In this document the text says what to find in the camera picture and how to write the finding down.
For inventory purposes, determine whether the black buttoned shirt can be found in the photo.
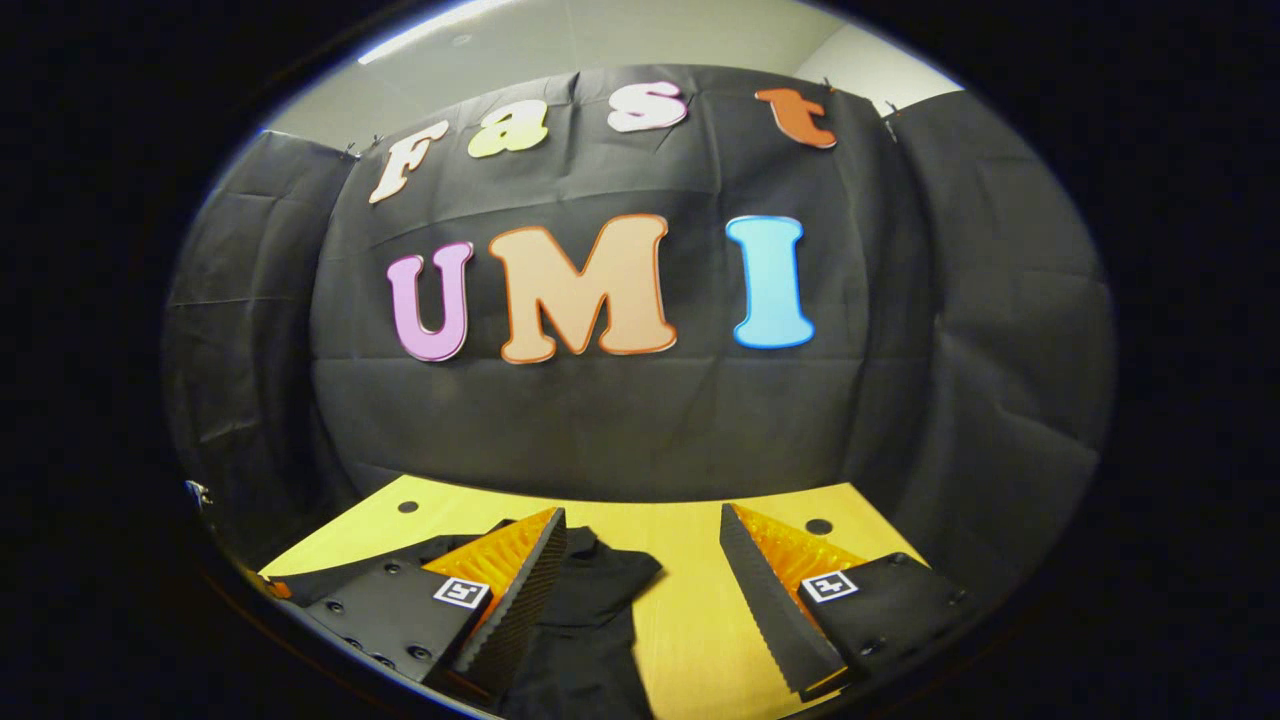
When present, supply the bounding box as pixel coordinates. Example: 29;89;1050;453
262;518;666;720

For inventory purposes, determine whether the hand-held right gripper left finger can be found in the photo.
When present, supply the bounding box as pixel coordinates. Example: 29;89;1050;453
305;507;568;701

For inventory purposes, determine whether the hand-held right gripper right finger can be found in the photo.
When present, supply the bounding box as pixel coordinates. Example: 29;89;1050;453
720;503;971;701

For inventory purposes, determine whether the black backdrop cloth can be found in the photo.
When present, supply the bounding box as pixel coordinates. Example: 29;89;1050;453
162;65;1116;601

